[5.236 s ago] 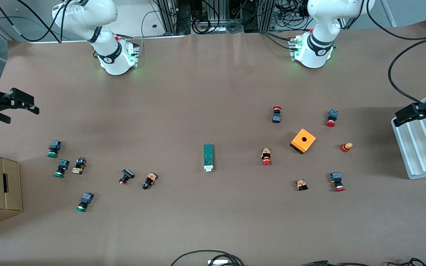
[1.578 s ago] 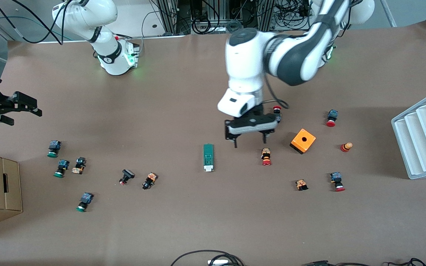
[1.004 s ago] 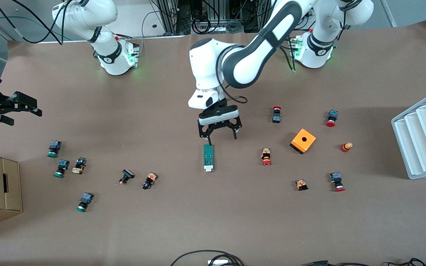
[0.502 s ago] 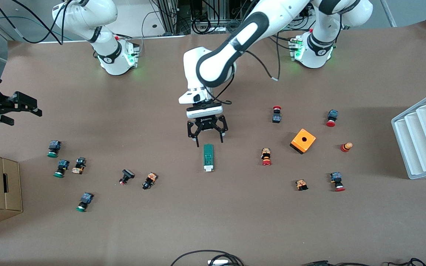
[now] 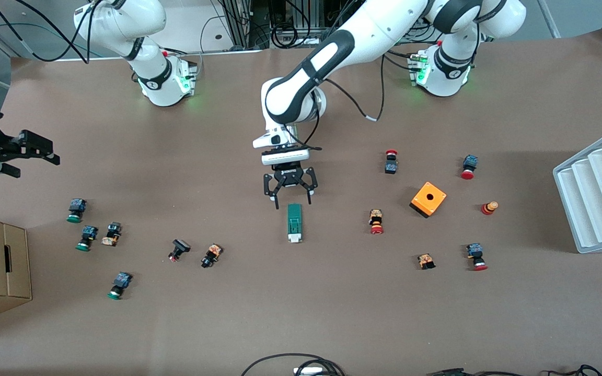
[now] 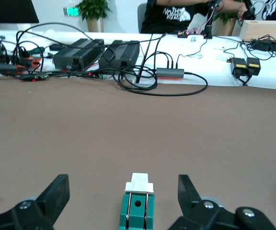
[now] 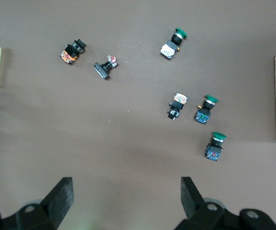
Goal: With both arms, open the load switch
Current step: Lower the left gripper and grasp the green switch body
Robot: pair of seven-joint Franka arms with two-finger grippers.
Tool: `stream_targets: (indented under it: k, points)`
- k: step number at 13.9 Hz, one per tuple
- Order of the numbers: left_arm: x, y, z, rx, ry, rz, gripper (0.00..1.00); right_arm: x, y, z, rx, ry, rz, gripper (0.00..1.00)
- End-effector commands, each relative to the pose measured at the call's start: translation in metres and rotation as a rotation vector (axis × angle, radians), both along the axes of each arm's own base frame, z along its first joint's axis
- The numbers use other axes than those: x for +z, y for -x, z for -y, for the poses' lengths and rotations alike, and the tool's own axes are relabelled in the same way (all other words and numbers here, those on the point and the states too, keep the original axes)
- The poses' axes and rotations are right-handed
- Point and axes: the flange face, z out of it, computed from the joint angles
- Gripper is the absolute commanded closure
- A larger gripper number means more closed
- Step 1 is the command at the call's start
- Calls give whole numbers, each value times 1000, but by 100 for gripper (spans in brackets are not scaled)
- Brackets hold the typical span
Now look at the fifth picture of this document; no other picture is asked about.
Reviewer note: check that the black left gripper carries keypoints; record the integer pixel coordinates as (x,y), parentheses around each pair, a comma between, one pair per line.
(289,175)

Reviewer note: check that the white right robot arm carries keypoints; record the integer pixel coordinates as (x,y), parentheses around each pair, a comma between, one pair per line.
(149,68)

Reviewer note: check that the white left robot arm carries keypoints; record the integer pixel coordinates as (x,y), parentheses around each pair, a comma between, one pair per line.
(384,26)

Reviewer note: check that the green push button blue block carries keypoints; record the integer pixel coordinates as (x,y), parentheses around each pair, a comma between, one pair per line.
(76,209)
(120,283)
(88,236)

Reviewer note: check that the red emergency stop orange block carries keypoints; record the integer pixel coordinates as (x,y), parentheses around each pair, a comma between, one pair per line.
(376,219)

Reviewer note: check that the red emergency stop black block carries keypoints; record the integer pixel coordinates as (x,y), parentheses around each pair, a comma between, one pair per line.
(391,166)

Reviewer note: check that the black orange push button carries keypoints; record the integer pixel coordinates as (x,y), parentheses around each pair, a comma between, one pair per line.
(211,256)

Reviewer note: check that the black square push button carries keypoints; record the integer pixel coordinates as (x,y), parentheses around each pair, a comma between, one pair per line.
(180,246)

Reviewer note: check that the small orange contact block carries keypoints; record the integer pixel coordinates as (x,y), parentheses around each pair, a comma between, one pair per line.
(426,261)

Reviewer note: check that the red push button blue block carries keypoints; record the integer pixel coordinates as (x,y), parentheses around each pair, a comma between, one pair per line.
(469,163)
(474,251)

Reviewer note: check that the white plug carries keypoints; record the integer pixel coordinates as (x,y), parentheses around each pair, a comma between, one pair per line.
(309,371)

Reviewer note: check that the red orange button cap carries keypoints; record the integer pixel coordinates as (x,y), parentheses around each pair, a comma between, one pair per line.
(488,208)

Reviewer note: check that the white ridged tray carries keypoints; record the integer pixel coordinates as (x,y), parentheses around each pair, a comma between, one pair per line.
(593,209)

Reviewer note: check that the grey frame bar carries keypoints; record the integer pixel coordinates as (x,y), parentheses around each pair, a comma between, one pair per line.
(547,18)
(6,44)

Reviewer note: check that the orange button enclosure box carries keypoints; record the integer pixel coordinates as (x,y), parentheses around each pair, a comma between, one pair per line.
(437,201)

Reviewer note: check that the aluminium profile post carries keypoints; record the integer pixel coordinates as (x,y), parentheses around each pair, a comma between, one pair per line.
(241,23)

